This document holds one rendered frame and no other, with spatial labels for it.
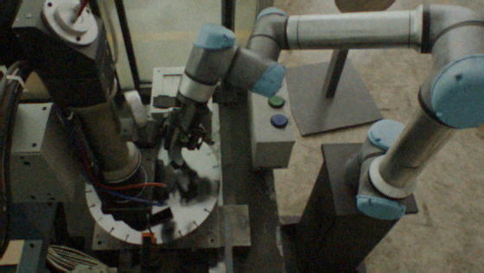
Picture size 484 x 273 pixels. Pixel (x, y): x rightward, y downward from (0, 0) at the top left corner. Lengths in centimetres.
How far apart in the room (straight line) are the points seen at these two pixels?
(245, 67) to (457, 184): 177
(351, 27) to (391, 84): 183
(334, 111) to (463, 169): 75
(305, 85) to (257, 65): 168
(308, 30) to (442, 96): 30
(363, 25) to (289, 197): 134
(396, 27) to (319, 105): 158
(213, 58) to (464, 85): 44
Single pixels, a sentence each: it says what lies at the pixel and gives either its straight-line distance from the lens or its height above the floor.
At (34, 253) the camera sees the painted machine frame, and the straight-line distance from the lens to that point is 91.
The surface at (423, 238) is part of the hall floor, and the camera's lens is 218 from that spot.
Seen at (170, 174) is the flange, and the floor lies 96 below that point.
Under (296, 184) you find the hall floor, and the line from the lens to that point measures 211.
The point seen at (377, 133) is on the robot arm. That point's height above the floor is 98.
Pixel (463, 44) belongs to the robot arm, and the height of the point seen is 138.
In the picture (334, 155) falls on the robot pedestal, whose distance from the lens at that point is 133.
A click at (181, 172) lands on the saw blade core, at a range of 102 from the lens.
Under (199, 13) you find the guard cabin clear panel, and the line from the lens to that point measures 121.
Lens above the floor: 183
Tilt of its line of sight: 54 degrees down
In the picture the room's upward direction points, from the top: straight up
